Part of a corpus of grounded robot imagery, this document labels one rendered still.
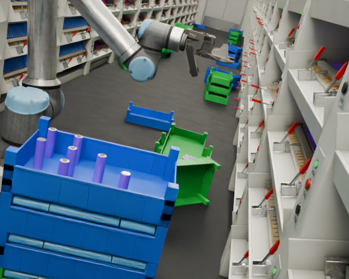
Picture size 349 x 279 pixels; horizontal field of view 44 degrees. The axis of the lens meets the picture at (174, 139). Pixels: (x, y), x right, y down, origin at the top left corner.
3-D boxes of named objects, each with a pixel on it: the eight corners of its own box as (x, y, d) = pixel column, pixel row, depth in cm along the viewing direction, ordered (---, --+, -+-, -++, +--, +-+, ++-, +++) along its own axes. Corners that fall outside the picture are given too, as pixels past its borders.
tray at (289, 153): (282, 258, 74) (283, 184, 69) (267, 145, 130) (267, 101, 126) (409, 264, 70) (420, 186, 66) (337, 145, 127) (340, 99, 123)
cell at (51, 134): (42, 156, 90) (46, 128, 88) (45, 153, 92) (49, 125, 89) (51, 159, 90) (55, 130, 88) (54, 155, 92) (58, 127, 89)
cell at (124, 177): (121, 170, 78) (114, 200, 80) (119, 174, 76) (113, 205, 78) (131, 172, 78) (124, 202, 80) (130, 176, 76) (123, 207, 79)
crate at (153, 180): (0, 191, 75) (4, 150, 72) (37, 149, 94) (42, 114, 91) (168, 228, 76) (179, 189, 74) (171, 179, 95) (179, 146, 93)
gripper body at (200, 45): (216, 38, 158) (185, 29, 159) (209, 61, 161) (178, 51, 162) (217, 36, 165) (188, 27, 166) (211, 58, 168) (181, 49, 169)
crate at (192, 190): (144, 203, 181) (154, 213, 175) (154, 160, 174) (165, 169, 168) (198, 196, 199) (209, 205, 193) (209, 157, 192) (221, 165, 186)
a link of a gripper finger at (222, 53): (235, 50, 156) (213, 42, 159) (230, 66, 158) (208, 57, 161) (238, 50, 158) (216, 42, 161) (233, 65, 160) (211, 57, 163)
